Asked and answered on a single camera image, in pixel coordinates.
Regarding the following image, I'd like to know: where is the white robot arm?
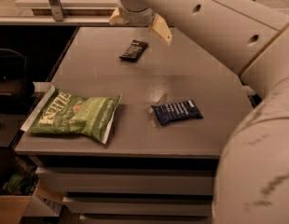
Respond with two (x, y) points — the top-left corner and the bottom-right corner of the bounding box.
(119, 0), (289, 224)

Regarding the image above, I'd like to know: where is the black rxbar chocolate bar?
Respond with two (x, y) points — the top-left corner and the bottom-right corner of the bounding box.
(119, 40), (148, 62)

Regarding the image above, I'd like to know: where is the dark blue snack bag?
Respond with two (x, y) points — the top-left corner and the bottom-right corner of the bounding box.
(151, 100), (203, 126)

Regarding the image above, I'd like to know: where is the grey drawer cabinet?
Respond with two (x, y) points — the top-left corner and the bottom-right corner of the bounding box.
(16, 27), (252, 224)

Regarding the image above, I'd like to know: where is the cardboard box with snacks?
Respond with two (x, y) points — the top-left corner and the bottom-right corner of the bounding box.
(0, 157), (63, 224)

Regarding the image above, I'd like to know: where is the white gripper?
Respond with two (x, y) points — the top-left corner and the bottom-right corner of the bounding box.
(109, 7), (172, 46)

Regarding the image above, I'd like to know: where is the green jalapeno chip bag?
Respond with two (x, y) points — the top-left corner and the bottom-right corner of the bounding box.
(21, 84), (121, 144)

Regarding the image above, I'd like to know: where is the left metal shelf bracket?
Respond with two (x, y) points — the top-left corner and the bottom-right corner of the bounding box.
(48, 0), (64, 21)

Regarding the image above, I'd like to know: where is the black chair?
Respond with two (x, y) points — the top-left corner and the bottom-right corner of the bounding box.
(0, 49), (34, 115)

